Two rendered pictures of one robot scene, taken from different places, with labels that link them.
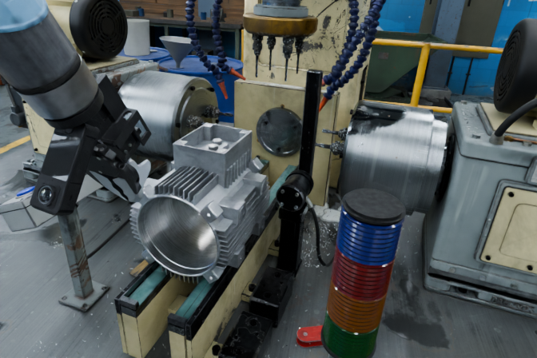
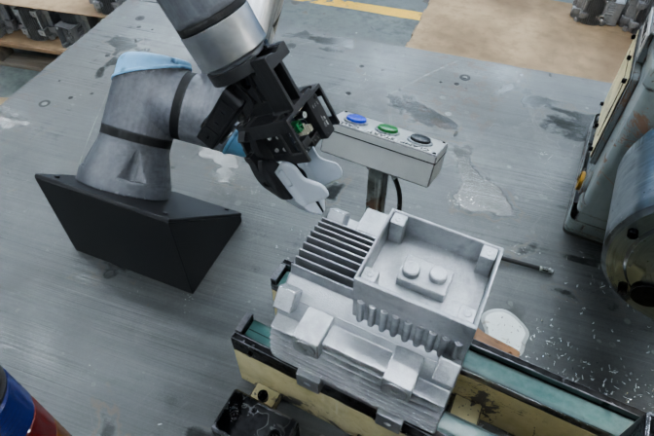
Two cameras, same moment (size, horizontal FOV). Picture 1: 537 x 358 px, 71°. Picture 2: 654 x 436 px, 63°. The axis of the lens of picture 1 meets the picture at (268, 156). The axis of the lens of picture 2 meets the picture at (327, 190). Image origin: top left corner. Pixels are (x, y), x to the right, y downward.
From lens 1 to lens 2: 0.64 m
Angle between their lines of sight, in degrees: 77
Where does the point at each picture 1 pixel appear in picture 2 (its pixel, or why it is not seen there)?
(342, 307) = not seen: hidden behind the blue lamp
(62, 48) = (178, 6)
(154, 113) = (639, 184)
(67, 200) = (203, 136)
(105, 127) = (264, 110)
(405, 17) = not seen: outside the picture
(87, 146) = (224, 110)
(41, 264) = (419, 199)
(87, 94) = (205, 63)
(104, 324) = not seen: hidden behind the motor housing
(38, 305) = (356, 216)
